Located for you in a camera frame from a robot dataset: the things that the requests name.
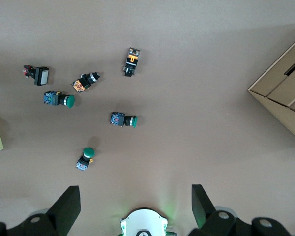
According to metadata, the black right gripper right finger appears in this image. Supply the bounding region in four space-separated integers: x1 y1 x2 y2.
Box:
189 184 295 236

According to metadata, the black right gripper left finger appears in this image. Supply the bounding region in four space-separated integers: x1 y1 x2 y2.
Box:
0 185 81 236

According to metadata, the green mushroom push button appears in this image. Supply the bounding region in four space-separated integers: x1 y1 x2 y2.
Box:
110 111 138 129
43 90 76 108
75 147 96 172

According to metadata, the brown cardboard box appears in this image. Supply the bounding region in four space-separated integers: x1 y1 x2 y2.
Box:
247 31 295 146

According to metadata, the black square push button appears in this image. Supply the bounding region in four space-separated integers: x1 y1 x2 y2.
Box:
23 64 50 87

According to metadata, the black selector switch orange block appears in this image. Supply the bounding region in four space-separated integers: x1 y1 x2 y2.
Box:
122 47 141 77
71 71 101 93

